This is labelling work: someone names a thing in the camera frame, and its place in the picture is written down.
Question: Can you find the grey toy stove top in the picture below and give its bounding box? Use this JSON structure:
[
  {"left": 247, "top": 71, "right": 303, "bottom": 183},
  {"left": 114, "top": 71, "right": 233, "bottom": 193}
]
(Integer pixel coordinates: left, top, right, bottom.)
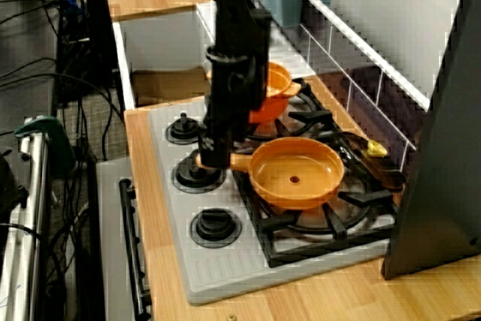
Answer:
[{"left": 146, "top": 98, "right": 399, "bottom": 306}]

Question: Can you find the aluminium frame rail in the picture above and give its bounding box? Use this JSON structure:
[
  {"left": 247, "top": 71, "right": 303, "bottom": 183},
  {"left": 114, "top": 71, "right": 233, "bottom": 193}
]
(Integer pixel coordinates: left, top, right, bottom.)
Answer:
[{"left": 0, "top": 117, "right": 52, "bottom": 321}]

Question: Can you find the white toy sink basin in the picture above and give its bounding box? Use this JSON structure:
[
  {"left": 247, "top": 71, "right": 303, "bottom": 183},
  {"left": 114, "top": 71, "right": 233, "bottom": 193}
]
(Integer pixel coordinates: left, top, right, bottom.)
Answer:
[{"left": 111, "top": 1, "right": 316, "bottom": 111}]

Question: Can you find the wooden countertop board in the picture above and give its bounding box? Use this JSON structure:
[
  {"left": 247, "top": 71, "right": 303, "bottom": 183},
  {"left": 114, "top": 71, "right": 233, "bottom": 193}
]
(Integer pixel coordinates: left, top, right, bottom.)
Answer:
[{"left": 123, "top": 74, "right": 481, "bottom": 321}]

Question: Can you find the black equipment box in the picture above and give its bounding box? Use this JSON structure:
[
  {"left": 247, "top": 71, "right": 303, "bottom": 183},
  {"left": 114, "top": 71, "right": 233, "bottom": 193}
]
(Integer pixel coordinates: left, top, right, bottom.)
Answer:
[{"left": 0, "top": 151, "right": 29, "bottom": 224}]

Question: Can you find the black burner grate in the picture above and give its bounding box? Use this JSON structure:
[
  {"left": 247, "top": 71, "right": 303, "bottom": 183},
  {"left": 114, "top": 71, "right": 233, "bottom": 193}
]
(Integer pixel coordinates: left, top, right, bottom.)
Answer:
[{"left": 204, "top": 78, "right": 399, "bottom": 269}]

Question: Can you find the grey toy oven cabinet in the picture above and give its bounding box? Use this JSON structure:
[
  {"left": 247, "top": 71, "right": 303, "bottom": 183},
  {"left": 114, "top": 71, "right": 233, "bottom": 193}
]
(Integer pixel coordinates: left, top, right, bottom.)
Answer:
[{"left": 95, "top": 157, "right": 151, "bottom": 321}]

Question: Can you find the orange plastic toy frying pan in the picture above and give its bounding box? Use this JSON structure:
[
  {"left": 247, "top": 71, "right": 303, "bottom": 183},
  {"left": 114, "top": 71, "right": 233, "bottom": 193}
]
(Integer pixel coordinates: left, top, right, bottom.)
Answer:
[{"left": 195, "top": 137, "right": 346, "bottom": 211}]

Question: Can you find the black side panel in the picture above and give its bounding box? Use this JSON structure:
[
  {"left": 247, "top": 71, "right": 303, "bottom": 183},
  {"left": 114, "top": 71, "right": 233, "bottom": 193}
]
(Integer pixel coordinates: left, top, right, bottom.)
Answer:
[{"left": 381, "top": 0, "right": 481, "bottom": 280}]

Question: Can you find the black cable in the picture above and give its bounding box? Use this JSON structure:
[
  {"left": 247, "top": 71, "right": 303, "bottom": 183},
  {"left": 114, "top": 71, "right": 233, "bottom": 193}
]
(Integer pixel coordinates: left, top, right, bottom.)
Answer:
[
  {"left": 0, "top": 56, "right": 58, "bottom": 82},
  {"left": 0, "top": 71, "right": 127, "bottom": 123}
]

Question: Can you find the glass lid with yellow knob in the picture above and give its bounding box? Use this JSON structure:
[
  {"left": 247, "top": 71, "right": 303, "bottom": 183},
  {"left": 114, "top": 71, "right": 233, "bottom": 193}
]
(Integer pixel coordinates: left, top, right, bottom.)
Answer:
[{"left": 336, "top": 131, "right": 409, "bottom": 191}]

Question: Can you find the black stove knob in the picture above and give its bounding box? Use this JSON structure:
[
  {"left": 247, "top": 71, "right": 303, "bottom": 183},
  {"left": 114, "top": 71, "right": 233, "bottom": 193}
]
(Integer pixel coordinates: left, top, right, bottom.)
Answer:
[
  {"left": 165, "top": 112, "right": 207, "bottom": 146},
  {"left": 189, "top": 207, "right": 244, "bottom": 250},
  {"left": 171, "top": 150, "right": 228, "bottom": 195}
]

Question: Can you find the black computer tower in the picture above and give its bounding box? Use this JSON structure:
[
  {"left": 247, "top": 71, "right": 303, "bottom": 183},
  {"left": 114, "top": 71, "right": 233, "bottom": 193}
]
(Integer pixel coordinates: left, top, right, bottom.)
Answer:
[{"left": 81, "top": 0, "right": 118, "bottom": 87}]

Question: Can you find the dark tile backsplash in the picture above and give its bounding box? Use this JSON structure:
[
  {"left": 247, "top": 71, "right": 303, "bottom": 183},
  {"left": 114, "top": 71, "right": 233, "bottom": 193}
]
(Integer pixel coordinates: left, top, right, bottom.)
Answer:
[{"left": 300, "top": 0, "right": 431, "bottom": 171}]

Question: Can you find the black oven door handle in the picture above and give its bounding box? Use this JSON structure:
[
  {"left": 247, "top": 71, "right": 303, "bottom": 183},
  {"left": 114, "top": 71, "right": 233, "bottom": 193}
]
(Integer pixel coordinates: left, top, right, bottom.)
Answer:
[{"left": 118, "top": 178, "right": 151, "bottom": 318}]

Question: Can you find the green clamp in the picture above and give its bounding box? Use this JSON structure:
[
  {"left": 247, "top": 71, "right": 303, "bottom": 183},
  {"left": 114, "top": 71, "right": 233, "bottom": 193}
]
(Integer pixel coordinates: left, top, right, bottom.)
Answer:
[{"left": 14, "top": 114, "right": 78, "bottom": 177}]

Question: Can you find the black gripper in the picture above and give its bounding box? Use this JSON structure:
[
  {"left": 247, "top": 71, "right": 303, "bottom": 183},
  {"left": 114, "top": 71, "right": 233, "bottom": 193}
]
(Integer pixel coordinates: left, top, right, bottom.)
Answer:
[{"left": 198, "top": 44, "right": 271, "bottom": 170}]

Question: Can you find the orange plastic toy pot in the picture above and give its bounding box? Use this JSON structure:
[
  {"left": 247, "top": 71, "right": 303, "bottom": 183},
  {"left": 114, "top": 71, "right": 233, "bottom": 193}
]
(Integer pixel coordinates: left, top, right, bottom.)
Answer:
[{"left": 204, "top": 62, "right": 302, "bottom": 125}]

